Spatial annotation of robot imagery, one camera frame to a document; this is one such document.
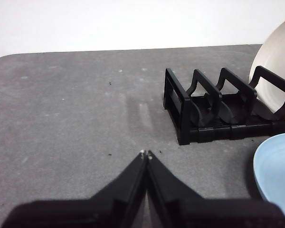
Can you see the white plate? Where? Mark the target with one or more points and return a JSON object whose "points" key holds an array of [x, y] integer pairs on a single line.
{"points": [[275, 47]]}

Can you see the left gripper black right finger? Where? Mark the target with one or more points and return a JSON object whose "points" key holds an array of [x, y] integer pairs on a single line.
{"points": [[192, 211]]}

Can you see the blue plate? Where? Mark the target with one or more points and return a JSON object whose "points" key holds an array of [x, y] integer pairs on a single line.
{"points": [[278, 171]]}

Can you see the black plate rack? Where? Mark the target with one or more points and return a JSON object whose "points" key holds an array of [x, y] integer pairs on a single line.
{"points": [[204, 133]]}

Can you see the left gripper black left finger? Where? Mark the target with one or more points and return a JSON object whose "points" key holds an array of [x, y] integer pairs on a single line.
{"points": [[104, 209]]}

